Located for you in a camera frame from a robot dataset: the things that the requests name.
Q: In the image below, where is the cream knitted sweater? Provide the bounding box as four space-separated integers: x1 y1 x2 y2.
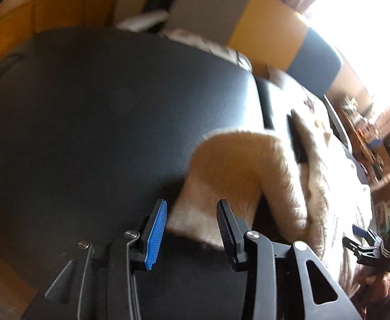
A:
167 112 372 295

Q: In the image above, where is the wooden side desk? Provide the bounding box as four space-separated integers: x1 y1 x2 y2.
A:
337 103 390 187

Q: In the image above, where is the grey yellow blue sofa chair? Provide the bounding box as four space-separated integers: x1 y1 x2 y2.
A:
114 0 353 150

